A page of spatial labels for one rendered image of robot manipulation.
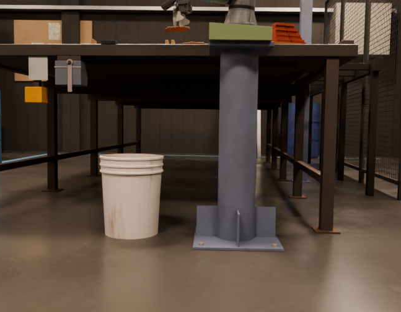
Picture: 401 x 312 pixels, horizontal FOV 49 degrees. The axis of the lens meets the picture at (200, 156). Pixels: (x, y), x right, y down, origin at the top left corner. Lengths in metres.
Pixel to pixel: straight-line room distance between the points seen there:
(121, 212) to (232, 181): 0.52
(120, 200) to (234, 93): 0.69
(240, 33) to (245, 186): 0.65
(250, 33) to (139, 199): 0.86
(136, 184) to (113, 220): 0.20
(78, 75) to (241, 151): 0.92
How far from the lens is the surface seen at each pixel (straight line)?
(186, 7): 2.52
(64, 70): 2.35
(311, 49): 2.25
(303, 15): 4.31
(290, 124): 7.43
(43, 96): 2.41
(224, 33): 1.88
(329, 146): 2.25
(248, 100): 1.94
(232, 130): 1.93
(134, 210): 2.02
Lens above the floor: 0.52
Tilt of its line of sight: 4 degrees down
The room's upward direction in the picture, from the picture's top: 1 degrees clockwise
